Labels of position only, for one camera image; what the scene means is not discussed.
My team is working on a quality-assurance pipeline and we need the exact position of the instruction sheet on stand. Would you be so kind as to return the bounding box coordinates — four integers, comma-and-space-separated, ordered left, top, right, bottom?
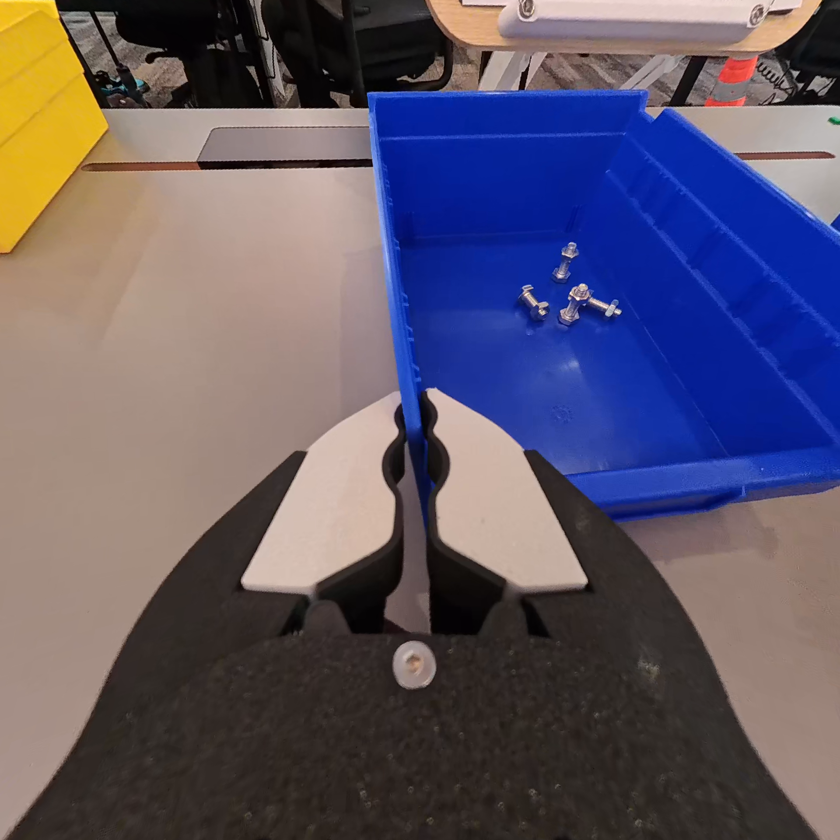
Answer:
427, 0, 808, 56

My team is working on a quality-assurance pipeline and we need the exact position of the orange striped traffic cone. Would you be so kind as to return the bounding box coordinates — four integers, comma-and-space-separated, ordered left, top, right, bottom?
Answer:
709, 53, 765, 110

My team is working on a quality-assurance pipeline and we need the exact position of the yellow storage bin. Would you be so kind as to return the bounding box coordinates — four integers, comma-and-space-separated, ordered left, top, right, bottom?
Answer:
0, 0, 110, 254

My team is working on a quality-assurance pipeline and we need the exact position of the black office chair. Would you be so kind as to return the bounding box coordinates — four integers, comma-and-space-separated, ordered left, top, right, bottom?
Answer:
263, 0, 454, 99

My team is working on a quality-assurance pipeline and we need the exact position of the white document stand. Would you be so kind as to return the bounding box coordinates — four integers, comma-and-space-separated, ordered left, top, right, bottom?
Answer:
477, 50, 690, 93

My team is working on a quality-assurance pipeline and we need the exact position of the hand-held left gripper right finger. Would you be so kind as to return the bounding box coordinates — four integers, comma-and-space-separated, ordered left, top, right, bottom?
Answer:
423, 385, 592, 624

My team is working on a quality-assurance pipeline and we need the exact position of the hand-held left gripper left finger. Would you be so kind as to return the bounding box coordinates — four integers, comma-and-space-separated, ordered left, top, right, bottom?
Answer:
241, 392, 412, 628

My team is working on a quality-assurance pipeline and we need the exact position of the white instruction board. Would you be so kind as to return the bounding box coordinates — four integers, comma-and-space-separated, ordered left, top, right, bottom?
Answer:
497, 0, 769, 47

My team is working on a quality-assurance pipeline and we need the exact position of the dark flat tablet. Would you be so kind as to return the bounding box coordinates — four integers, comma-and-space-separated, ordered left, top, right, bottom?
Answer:
197, 128, 375, 168

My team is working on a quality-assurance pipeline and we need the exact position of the blue storage bin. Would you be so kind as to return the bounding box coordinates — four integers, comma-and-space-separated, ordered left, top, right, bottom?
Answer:
368, 90, 840, 519

